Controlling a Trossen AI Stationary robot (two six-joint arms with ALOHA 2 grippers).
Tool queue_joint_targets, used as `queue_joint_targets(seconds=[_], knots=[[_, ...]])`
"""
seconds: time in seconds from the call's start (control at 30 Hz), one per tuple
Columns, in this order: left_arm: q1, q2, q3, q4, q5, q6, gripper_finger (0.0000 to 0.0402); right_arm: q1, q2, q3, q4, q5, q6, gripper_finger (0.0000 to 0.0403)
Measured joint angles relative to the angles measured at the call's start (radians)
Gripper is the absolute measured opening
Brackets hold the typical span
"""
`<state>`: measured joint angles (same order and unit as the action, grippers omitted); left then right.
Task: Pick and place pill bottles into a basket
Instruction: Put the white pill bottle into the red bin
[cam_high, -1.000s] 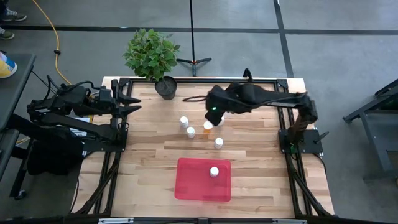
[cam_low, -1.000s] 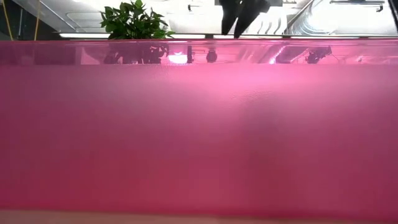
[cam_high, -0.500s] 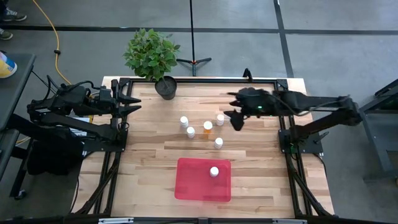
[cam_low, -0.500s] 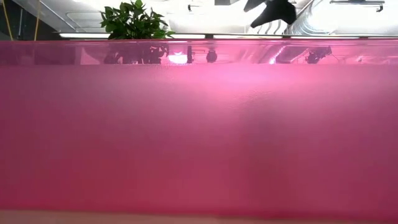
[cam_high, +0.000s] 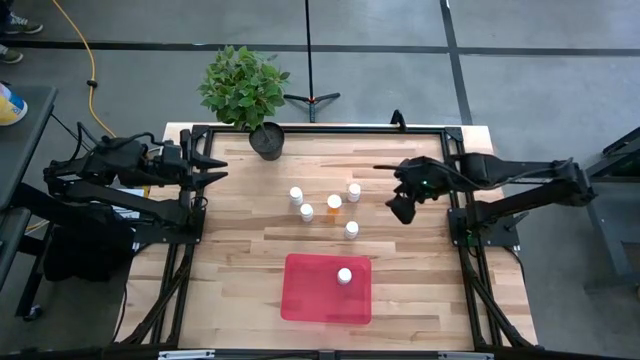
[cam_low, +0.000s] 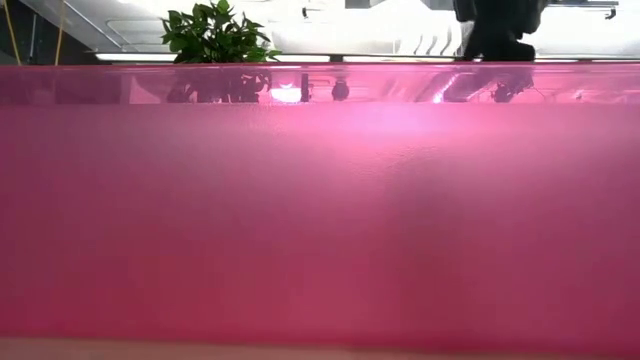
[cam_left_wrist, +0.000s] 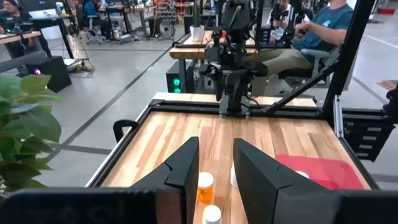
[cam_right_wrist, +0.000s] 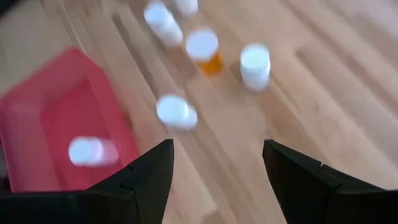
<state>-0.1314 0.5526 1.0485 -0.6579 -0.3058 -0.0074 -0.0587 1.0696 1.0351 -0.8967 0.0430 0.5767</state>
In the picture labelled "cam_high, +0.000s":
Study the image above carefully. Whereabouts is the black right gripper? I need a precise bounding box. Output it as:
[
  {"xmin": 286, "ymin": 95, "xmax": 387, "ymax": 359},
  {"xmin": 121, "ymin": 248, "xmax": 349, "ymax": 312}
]
[{"xmin": 372, "ymin": 155, "xmax": 454, "ymax": 202}]

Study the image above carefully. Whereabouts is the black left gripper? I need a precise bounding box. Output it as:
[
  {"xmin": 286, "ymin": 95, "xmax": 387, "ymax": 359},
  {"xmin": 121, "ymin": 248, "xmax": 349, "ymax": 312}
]
[{"xmin": 148, "ymin": 128, "xmax": 230, "ymax": 208}]

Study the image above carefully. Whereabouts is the red translucent plastic basket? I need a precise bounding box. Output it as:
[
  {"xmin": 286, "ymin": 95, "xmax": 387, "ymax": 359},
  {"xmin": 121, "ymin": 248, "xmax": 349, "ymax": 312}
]
[{"xmin": 279, "ymin": 252, "xmax": 373, "ymax": 325}]

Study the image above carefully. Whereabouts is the white box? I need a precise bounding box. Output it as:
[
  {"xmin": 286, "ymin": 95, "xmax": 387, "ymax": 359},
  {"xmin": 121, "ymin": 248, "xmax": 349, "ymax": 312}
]
[{"xmin": 110, "ymin": 185, "xmax": 151, "ymax": 222}]

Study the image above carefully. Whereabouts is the green potted plant black pot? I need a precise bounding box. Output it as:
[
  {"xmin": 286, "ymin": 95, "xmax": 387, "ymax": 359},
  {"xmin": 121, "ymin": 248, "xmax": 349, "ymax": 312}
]
[{"xmin": 197, "ymin": 44, "xmax": 291, "ymax": 162}]

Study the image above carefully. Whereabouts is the black tripod stand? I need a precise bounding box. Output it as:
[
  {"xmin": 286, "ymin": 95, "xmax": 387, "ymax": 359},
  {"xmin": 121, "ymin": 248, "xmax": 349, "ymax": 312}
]
[{"xmin": 283, "ymin": 0, "xmax": 342, "ymax": 124}]

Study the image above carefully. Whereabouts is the black bag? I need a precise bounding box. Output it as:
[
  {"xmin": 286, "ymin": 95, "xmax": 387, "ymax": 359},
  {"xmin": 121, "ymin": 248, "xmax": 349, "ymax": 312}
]
[{"xmin": 43, "ymin": 202, "xmax": 137, "ymax": 282}]

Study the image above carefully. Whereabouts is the dark grey side table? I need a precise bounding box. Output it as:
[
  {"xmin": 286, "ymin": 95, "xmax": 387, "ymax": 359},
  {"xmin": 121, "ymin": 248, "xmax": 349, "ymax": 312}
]
[{"xmin": 0, "ymin": 83, "xmax": 59, "ymax": 321}]

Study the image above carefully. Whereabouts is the yellow blue white canister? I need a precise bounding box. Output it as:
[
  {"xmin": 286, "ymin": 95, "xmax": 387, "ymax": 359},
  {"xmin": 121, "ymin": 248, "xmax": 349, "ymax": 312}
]
[{"xmin": 0, "ymin": 82, "xmax": 29, "ymax": 127}]

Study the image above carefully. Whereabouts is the person's shoe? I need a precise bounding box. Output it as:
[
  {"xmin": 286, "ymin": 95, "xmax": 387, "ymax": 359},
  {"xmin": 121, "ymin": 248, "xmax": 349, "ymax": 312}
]
[
  {"xmin": 0, "ymin": 43, "xmax": 24, "ymax": 65},
  {"xmin": 3, "ymin": 13, "xmax": 45, "ymax": 36}
]

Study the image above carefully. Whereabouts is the dark metal cart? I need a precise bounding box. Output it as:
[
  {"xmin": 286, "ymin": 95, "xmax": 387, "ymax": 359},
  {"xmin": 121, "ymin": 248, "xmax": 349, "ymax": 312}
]
[{"xmin": 582, "ymin": 127, "xmax": 640, "ymax": 296}]

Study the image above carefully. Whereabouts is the black aluminium table frame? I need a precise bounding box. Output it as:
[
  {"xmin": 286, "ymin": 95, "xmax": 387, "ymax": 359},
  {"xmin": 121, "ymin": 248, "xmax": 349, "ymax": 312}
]
[{"xmin": 114, "ymin": 123, "xmax": 539, "ymax": 360}]

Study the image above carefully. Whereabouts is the yellow extension cable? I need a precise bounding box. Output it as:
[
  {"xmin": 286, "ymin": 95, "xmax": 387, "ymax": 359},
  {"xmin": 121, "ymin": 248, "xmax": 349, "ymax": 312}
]
[{"xmin": 23, "ymin": 0, "xmax": 151, "ymax": 235}]

